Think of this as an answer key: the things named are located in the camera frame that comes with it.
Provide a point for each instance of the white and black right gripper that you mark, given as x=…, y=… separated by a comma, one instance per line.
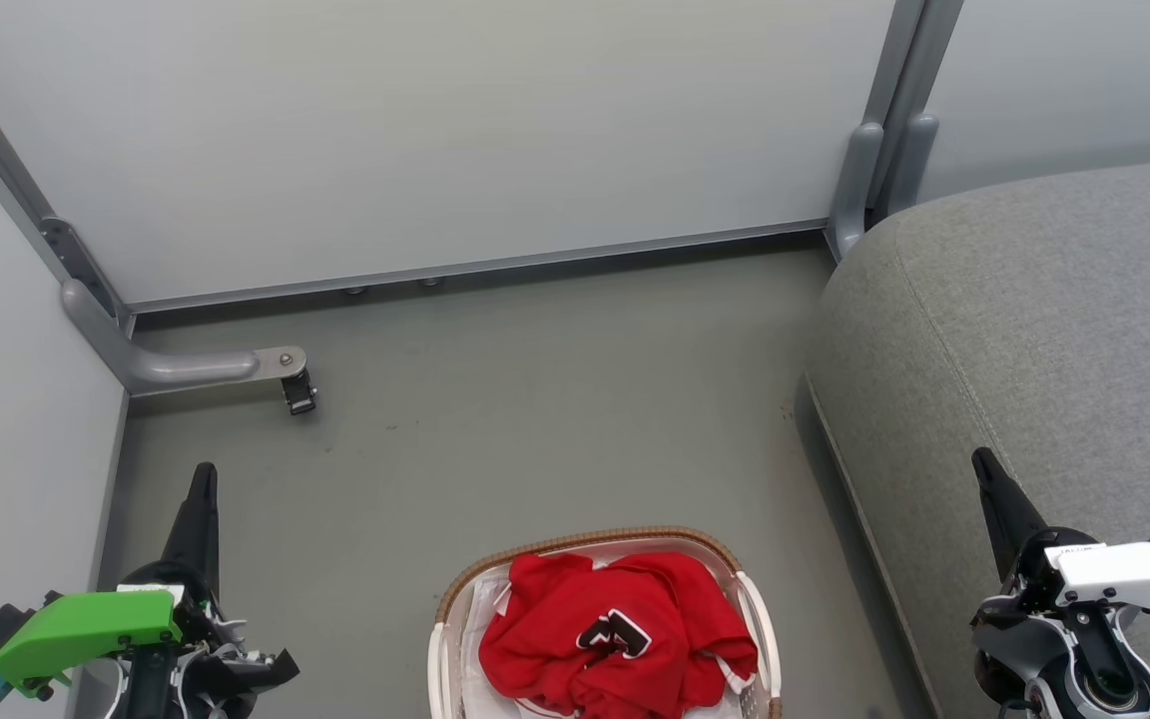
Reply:
x=1124, y=574

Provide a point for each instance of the black caster wheel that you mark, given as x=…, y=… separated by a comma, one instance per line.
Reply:
x=299, y=397

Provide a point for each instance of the red sports jersey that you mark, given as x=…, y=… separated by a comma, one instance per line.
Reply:
x=555, y=639

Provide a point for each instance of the grey corner partition post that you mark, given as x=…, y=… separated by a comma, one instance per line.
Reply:
x=26, y=195

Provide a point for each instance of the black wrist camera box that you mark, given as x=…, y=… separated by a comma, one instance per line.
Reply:
x=1, y=629

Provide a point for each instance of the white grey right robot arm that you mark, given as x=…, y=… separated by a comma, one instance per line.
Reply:
x=1104, y=679

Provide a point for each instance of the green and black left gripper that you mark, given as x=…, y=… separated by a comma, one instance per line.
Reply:
x=86, y=624

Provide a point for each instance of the grey fabric sofa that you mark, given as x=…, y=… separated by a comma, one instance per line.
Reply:
x=1034, y=330

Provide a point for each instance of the white basket with woven rim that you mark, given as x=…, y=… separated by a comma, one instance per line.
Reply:
x=585, y=537

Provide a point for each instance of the grey partition foot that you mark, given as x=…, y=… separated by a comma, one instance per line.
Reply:
x=176, y=367

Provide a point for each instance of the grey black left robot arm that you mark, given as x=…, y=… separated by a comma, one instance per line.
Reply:
x=151, y=689

